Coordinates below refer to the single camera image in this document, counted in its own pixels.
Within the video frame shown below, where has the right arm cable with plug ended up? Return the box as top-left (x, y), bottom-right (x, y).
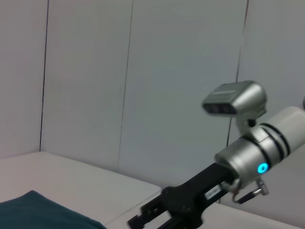
top-left (224, 178), bottom-right (270, 205)

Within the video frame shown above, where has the blue shirt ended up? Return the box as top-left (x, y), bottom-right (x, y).
top-left (0, 190), bottom-right (108, 229)

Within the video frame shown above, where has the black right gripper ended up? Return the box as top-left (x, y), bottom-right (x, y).
top-left (127, 163), bottom-right (240, 229)

